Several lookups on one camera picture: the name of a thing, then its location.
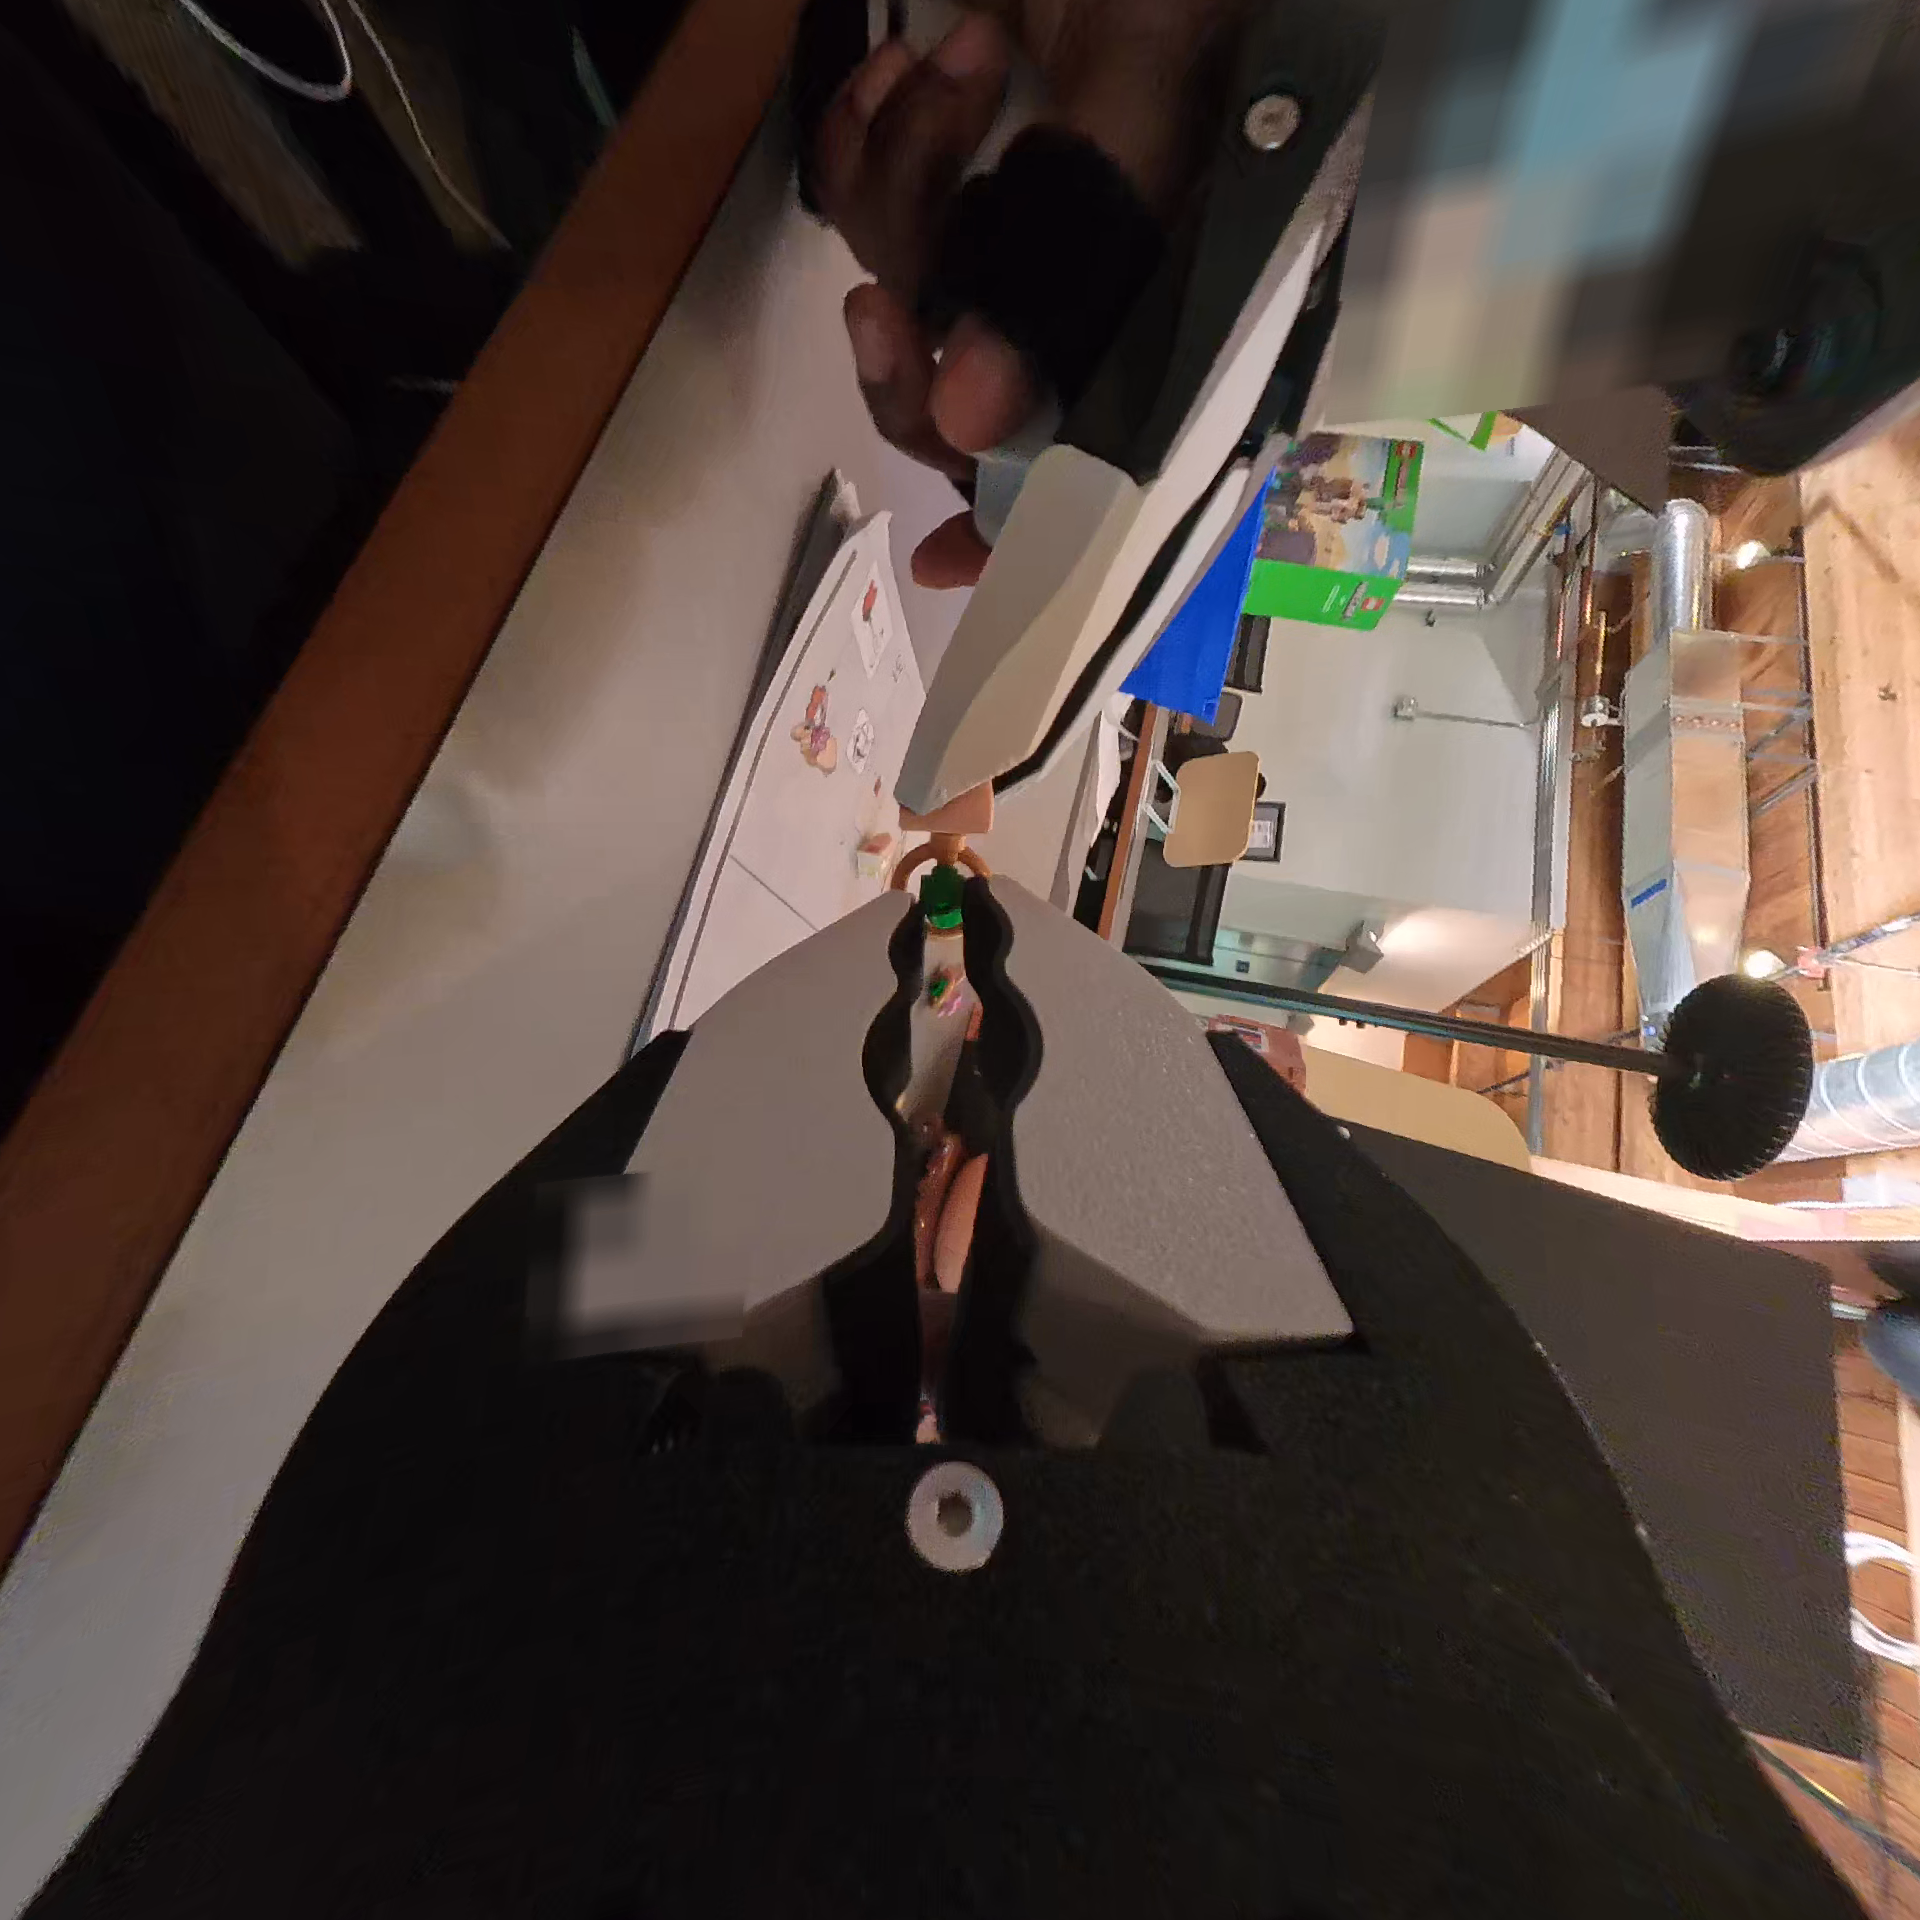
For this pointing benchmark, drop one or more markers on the blue plastic bin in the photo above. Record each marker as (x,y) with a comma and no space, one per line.
(1200,630)

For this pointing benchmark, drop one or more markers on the green round stud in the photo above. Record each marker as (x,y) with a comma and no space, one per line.
(942,896)

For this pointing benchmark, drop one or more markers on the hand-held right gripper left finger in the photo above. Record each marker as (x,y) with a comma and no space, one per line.
(780,1110)

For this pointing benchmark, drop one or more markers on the green toy set box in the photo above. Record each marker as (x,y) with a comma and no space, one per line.
(1320,587)

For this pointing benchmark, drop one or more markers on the grey desk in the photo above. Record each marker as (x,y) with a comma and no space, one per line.
(494,902)

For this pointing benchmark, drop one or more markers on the silver air duct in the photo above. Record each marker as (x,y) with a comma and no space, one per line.
(1687,781)

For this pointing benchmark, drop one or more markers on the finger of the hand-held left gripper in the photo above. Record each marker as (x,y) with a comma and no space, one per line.
(1184,579)
(1019,630)

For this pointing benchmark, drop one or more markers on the tan chair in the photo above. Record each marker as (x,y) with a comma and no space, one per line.
(1212,809)

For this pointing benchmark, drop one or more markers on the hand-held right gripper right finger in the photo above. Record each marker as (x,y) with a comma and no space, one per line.
(1171,1171)

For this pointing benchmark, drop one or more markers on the black round fixture on rod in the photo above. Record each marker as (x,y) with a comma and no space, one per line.
(1732,1072)

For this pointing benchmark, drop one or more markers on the person's left hand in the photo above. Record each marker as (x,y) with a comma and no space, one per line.
(902,136)

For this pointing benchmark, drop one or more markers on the open building instruction booklet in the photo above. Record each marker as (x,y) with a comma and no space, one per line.
(780,885)

